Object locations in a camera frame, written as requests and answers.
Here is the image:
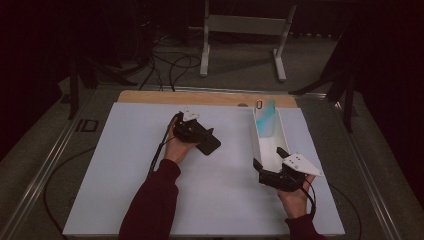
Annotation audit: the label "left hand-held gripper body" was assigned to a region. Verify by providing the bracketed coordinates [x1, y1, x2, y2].
[172, 107, 208, 144]

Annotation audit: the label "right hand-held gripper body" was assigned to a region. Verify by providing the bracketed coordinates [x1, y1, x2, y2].
[258, 153, 324, 193]

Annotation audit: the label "black phone case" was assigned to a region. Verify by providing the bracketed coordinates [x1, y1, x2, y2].
[195, 128, 222, 156]

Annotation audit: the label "white plastic box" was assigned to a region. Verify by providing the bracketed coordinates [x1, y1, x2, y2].
[250, 105, 292, 174]

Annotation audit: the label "iridescent phone case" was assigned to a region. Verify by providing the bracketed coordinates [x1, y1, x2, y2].
[254, 98, 277, 139]

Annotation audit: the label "person's left hand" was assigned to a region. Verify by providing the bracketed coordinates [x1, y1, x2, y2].
[163, 122, 201, 165]

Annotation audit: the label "person's right hand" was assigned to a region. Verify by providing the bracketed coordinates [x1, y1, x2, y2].
[277, 175, 317, 220]

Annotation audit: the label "white table mat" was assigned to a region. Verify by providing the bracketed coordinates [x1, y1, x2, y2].
[62, 102, 346, 237]

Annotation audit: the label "black metal stand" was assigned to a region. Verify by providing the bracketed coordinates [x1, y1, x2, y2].
[289, 19, 359, 134]
[68, 49, 138, 121]

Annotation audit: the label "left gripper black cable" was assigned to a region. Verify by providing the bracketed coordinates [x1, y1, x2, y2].
[147, 112, 181, 178]

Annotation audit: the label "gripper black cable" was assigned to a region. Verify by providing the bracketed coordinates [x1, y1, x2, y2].
[299, 184, 318, 216]
[147, 112, 181, 178]

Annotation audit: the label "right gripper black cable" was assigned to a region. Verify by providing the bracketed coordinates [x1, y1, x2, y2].
[299, 184, 318, 216]

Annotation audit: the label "black floor cables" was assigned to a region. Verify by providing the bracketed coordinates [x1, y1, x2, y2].
[138, 33, 203, 93]

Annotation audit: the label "black floor cable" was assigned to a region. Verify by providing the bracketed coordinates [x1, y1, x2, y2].
[328, 183, 363, 240]
[43, 146, 98, 236]

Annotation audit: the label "white metal desk frame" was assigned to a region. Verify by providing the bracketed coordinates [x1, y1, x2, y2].
[199, 0, 298, 83]

